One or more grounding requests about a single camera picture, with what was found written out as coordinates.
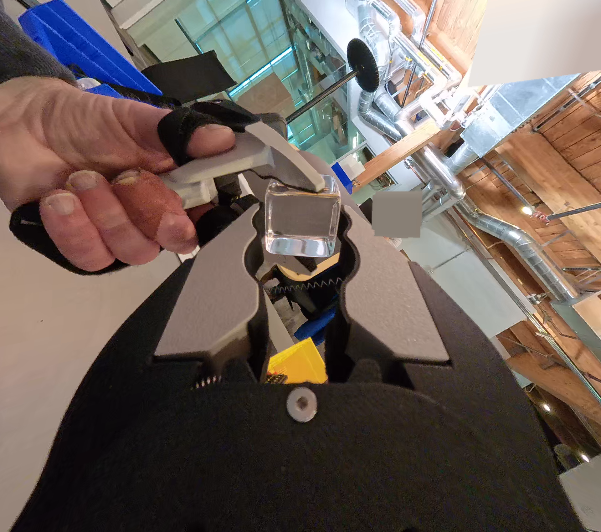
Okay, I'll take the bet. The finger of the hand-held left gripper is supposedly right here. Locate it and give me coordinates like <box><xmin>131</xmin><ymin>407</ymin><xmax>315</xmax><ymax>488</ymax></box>
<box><xmin>282</xmin><ymin>255</ymin><xmax>320</xmax><ymax>274</ymax></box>
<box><xmin>235</xmin><ymin>121</ymin><xmax>328</xmax><ymax>194</ymax></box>

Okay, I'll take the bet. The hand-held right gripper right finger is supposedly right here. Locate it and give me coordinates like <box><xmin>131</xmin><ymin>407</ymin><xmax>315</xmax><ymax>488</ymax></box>
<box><xmin>326</xmin><ymin>205</ymin><xmax>452</xmax><ymax>382</ymax></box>

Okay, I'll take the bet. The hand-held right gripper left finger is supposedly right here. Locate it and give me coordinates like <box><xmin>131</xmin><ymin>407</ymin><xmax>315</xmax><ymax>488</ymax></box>
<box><xmin>154</xmin><ymin>202</ymin><xmax>270</xmax><ymax>382</ymax></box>

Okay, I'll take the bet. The clear acrylic cube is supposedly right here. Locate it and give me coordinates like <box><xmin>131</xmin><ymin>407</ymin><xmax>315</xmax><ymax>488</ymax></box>
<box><xmin>264</xmin><ymin>175</ymin><xmax>341</xmax><ymax>258</ymax></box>

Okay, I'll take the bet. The person's left forearm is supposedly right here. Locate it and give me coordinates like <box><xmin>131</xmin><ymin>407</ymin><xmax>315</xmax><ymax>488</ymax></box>
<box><xmin>0</xmin><ymin>0</ymin><xmax>78</xmax><ymax>86</ymax></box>

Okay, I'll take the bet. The person's left hand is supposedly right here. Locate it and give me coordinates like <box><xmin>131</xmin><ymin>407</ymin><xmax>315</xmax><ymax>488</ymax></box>
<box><xmin>0</xmin><ymin>77</ymin><xmax>235</xmax><ymax>272</ymax></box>

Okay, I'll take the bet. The blue plastic part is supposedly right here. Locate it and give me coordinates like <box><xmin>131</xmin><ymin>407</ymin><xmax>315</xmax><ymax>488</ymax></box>
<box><xmin>295</xmin><ymin>307</ymin><xmax>336</xmax><ymax>345</ymax></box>

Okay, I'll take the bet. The yellow plastic bin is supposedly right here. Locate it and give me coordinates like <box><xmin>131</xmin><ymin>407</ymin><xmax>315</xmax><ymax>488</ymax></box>
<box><xmin>267</xmin><ymin>337</ymin><xmax>328</xmax><ymax>385</ymax></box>

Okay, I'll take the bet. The silver insulated pipe run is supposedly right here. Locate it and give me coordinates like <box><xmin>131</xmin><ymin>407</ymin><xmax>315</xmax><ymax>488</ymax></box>
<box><xmin>345</xmin><ymin>0</ymin><xmax>466</xmax><ymax>213</ymax></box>

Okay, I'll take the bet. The blue plastic bin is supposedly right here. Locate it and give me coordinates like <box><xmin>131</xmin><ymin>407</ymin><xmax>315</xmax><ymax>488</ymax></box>
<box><xmin>18</xmin><ymin>0</ymin><xmax>162</xmax><ymax>96</ymax></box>

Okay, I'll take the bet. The silver spiral duct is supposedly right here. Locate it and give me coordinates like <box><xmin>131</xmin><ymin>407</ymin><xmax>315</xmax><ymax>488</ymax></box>
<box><xmin>458</xmin><ymin>201</ymin><xmax>579</xmax><ymax>304</ymax></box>

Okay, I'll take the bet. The silver rectangular duct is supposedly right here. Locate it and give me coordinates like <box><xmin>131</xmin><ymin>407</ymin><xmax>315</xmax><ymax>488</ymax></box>
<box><xmin>460</xmin><ymin>74</ymin><xmax>583</xmax><ymax>158</ymax></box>

